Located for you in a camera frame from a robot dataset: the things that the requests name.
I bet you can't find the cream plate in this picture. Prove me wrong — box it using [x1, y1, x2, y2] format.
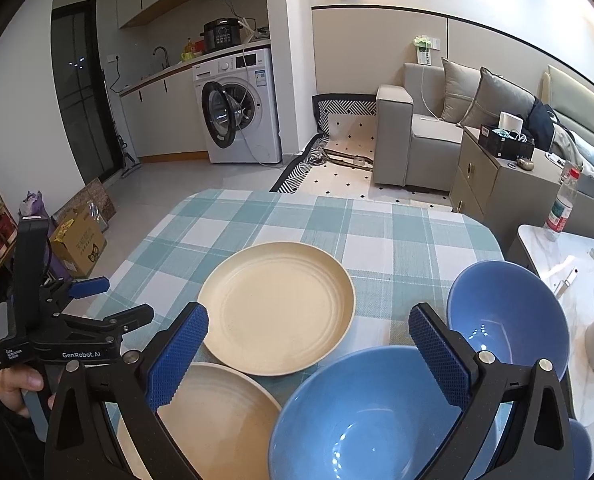
[115, 361, 283, 480]
[197, 242, 355, 377]

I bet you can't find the white kitchen counter cabinet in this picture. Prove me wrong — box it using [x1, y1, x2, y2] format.
[120, 63, 208, 162]

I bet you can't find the black kitchen faucet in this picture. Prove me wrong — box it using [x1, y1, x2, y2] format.
[153, 46, 170, 70]

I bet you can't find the person's left hand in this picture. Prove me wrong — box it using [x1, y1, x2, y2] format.
[0, 364, 43, 418]

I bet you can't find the cardboard box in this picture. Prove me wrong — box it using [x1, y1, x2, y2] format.
[50, 207, 106, 278]

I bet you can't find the small blue bowl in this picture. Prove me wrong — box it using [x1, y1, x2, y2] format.
[569, 418, 592, 480]

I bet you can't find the purple bag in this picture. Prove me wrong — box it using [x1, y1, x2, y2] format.
[18, 191, 48, 218]

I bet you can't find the far blue bowl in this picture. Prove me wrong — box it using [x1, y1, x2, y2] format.
[446, 261, 570, 378]

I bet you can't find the large blue bowl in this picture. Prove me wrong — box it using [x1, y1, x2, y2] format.
[268, 346, 461, 480]

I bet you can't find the clear water bottle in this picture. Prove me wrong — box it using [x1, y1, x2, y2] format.
[544, 167, 581, 240]

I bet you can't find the teal checked tablecloth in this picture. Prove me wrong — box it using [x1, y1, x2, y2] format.
[84, 190, 503, 366]

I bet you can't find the white washing machine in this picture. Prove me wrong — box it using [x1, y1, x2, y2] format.
[192, 41, 282, 166]

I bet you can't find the grey side cabinet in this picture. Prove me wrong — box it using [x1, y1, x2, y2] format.
[448, 124, 594, 256]

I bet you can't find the yellow oil bottle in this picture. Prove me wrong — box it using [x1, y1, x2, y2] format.
[181, 39, 195, 62]

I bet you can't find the dark glass door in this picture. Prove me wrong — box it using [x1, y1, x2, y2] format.
[51, 0, 122, 183]

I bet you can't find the black pressure cooker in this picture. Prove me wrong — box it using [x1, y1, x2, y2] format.
[201, 18, 243, 53]

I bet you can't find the black box on cabinet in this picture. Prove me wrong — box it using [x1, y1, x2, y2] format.
[478, 112, 534, 160]

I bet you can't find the grey sofa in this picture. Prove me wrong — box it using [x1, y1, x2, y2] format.
[373, 61, 463, 192]

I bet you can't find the dark grey cushion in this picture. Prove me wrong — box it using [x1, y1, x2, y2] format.
[461, 67, 536, 129]

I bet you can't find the light grey cushion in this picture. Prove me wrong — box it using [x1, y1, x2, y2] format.
[441, 58, 480, 124]

